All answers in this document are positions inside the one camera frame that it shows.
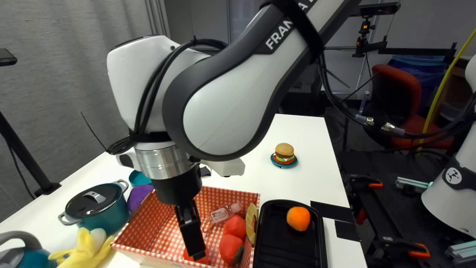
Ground red checkered paper basket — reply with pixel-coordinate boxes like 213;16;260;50
112;186;261;268

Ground small teal plate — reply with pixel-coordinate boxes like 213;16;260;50
270;153;298;169

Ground teal bowl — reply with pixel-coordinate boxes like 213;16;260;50
129;170;153;187

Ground purple toy eggplant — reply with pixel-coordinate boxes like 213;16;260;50
127;185;155;214

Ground clear plastic toy bottle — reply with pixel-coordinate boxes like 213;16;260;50
203;203;244;233

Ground orange toy fruit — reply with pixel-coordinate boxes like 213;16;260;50
286;207;311;232
183;249;209;265

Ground teal toy pot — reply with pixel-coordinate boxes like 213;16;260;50
58;179;130;236

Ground yellow green toy fruit slice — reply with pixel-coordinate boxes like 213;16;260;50
245;203;259;246

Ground black pot lid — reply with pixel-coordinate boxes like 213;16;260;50
65;183;123;218

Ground yellow plush toy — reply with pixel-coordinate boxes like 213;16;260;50
48;227;115;268

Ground toy burger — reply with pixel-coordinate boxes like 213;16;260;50
274;143;295;163

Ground black rectangular tray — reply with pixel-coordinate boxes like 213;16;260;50
253;200;329;268

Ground grey curtain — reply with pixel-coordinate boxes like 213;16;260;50
0;0;166;222

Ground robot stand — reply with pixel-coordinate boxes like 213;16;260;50
337;149;476;268

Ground aluminium profile piece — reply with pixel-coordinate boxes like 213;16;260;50
445;240;476;265
395;176;431;192

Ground red office chair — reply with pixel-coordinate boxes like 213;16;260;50
366;64;455;150

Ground blue bin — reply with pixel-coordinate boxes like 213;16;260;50
388;55;447;90

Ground teal kettle with grey handle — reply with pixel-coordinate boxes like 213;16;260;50
0;230;57;268

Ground black clamp with orange handle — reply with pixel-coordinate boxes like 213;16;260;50
349;174;384;189
379;237;432;260

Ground camera on mount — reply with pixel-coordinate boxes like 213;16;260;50
349;1;402;58

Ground yellow hose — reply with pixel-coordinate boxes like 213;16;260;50
419;27;476;150

